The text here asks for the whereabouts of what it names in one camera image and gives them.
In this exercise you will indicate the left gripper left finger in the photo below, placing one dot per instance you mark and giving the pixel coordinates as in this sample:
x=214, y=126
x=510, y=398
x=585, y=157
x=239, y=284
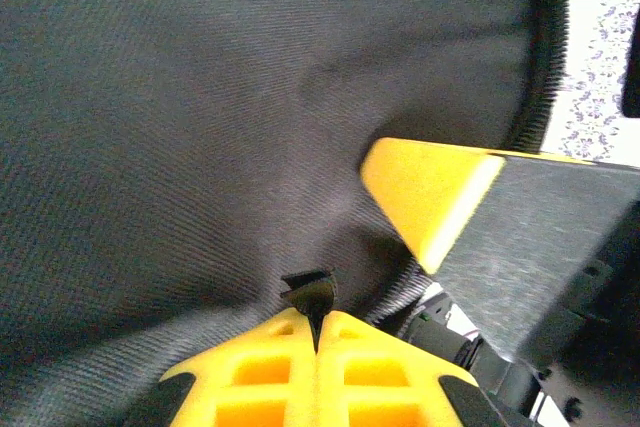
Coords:
x=260, y=387

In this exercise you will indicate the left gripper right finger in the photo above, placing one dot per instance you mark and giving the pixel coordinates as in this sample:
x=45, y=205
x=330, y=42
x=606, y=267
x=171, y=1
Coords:
x=380, y=387

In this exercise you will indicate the black fabric backpack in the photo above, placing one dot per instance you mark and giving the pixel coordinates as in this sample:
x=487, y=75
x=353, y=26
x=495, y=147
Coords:
x=200, y=122

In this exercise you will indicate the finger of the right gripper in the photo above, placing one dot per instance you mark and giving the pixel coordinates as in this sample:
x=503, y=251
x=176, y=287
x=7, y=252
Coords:
x=500, y=227

